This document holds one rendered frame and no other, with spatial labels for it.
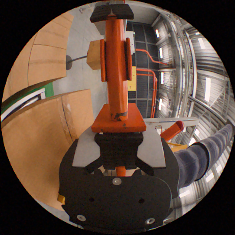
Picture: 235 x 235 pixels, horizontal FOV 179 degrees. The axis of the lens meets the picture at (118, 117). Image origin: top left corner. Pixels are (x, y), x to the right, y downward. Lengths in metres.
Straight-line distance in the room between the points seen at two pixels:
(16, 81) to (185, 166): 1.00
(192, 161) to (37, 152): 0.43
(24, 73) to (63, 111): 0.62
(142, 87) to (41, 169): 11.01
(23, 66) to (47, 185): 0.73
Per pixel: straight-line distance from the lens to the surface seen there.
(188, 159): 0.36
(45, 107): 0.16
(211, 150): 0.50
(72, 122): 0.23
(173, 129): 0.16
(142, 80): 10.88
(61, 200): 0.21
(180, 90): 5.83
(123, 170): 0.18
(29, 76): 0.77
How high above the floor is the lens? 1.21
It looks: 3 degrees down
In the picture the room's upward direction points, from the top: 89 degrees clockwise
